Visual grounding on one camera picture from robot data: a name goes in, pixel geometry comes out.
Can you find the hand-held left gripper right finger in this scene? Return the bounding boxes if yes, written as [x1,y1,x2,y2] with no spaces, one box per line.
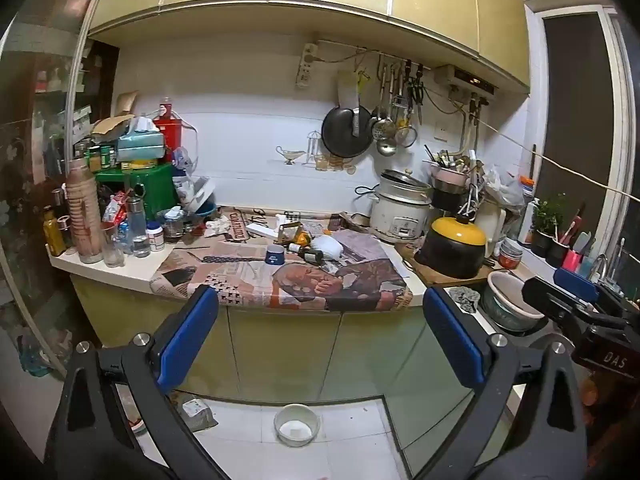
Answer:
[412,287,588,480]

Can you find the clear drinking glass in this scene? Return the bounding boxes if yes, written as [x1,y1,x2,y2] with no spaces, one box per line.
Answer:
[101,222,126,268]

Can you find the white crumpled plastic bag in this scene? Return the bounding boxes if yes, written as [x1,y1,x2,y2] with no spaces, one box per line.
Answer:
[312,236,345,261]

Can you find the white and green bowl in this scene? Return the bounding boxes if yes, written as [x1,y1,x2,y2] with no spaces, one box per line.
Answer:
[482,270,546,331]

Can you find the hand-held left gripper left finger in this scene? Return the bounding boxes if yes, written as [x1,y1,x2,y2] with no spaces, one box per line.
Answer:
[44,284,236,480]

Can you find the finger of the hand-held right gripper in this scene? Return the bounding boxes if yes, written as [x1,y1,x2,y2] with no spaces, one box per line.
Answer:
[521,277,596,322]
[554,267,601,303]

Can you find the black wok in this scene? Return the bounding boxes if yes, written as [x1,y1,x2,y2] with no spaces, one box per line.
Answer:
[321,105,375,159]

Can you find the white wall-mounted appliance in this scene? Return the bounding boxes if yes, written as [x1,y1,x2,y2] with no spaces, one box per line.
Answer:
[432,64,501,103]

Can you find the white power strip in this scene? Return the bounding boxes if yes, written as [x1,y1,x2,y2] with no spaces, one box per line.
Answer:
[296,42,319,88]

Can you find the black pot with yellow lid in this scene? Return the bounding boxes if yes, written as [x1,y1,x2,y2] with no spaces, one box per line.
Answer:
[414,215,488,281]

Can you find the metal cleaver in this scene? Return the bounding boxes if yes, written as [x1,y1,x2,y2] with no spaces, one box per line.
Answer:
[337,71,362,137]

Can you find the pink pot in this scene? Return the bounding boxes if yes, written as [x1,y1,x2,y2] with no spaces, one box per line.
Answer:
[430,165,471,196]

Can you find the white jug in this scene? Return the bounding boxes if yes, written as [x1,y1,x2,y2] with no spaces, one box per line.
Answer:
[475,195,507,256]

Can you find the white plastic bucket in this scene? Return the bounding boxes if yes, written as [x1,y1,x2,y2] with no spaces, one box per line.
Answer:
[273,403,321,447]

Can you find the clear plastic bottle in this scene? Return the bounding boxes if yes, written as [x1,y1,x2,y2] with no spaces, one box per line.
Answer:
[127,195,151,258]

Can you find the red canister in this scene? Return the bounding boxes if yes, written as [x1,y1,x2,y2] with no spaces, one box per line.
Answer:
[152,97,182,163]

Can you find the grey plastic parcel bag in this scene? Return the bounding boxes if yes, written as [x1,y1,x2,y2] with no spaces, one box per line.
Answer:
[182,399,219,431]

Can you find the black scissors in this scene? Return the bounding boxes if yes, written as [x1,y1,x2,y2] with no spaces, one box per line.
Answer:
[411,62,426,126]

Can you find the potted green plant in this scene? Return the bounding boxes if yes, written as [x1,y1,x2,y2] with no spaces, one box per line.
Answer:
[531,195,569,258]

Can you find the yellow upper cabinets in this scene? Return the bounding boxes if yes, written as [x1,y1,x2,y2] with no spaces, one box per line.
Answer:
[87,0,532,95]

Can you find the stack of paper cups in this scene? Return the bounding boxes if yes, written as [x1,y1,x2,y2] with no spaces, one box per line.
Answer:
[66,157,104,264]

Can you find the wooden cutting board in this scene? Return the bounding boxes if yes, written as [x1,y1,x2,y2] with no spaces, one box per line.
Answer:
[400,247,501,288]

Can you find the window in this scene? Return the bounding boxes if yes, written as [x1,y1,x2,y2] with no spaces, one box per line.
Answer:
[525,5,638,266]

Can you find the teal tissue box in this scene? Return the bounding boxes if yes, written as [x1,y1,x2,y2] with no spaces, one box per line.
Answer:
[116,130,167,163]

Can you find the wire strainer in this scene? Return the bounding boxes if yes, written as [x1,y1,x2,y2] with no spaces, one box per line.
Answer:
[395,65,418,150]

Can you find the dark shelf unit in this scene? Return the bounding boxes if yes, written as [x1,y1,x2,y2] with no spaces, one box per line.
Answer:
[0,0,121,376]

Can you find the metal skimmer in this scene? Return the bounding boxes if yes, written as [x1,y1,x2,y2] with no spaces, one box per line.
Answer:
[371,62,396,142]

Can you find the yellow bottle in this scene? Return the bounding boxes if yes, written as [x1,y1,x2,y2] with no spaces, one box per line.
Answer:
[42,207,67,257]

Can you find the brown cardboard pieces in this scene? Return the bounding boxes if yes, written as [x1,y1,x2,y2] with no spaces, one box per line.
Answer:
[90,91,141,143]

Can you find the translucent plastic bag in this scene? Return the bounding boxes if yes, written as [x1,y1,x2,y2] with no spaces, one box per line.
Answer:
[482,165,526,208]

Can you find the thin rope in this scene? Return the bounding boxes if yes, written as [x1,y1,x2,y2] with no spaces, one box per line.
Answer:
[470,115,636,201]

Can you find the white rice cooker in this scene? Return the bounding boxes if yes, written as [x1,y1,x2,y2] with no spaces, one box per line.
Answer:
[369,170,434,246]

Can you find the newspaper sheet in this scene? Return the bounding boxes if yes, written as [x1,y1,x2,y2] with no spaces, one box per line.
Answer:
[150,210,416,313]

